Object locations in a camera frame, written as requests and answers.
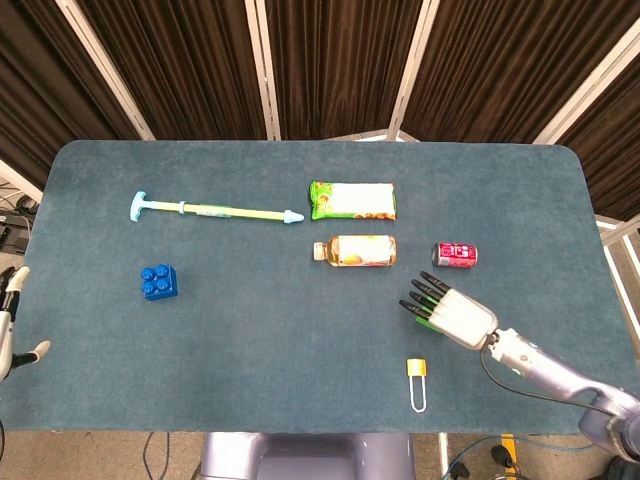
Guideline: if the blue floor cable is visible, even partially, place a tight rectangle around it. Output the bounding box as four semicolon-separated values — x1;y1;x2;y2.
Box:
447;433;609;480

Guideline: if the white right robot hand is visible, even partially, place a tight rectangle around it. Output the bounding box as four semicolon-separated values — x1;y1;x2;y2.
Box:
398;271;500;352

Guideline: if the gold long-shackle padlock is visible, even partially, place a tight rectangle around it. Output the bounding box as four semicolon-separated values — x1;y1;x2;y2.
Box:
406;358;429;414

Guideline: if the brown curtain screen panel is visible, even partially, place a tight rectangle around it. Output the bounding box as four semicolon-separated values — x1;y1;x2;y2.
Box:
399;0;640;146
54;0;281;142
254;0;436;142
0;0;146;191
534;34;640;224

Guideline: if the green white snack packet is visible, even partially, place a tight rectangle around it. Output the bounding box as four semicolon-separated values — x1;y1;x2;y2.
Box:
309;180;398;222

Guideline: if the purple robot torso base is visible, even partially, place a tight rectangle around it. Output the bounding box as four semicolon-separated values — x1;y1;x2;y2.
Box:
199;431;416;480

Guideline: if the black floor cable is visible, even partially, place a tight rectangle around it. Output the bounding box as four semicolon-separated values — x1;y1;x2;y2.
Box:
143;432;171;480

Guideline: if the teal felt table cover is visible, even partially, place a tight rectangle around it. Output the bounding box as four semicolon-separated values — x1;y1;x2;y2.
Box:
0;139;640;435

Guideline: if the red soda can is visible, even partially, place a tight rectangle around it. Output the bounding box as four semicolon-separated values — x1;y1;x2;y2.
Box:
431;242;479;269

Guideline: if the black floor power box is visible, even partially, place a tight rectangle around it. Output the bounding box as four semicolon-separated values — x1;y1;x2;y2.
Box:
0;212;32;251

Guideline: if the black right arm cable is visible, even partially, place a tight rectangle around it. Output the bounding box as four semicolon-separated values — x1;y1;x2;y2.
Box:
479;347;606;409

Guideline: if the black floor plug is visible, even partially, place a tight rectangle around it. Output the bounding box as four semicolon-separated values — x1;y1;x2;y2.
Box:
490;444;517;470

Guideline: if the orange juice plastic bottle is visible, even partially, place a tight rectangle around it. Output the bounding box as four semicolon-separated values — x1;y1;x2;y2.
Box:
313;234;398;268

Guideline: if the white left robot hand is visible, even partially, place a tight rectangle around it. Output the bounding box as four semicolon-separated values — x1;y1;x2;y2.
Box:
0;266;52;382

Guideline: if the blue toy building block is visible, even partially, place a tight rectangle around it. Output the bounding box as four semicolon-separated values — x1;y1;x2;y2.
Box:
140;263;180;302

